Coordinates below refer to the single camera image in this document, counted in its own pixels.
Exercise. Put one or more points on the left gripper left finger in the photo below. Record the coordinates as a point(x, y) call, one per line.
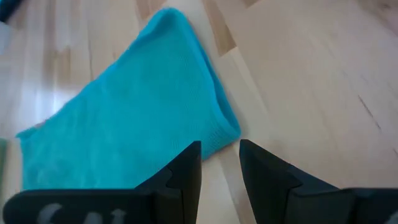
point(183, 193)

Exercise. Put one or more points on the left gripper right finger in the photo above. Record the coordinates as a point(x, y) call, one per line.
point(267, 186)

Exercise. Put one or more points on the teal microfiber towel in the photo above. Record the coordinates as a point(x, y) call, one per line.
point(124, 109)

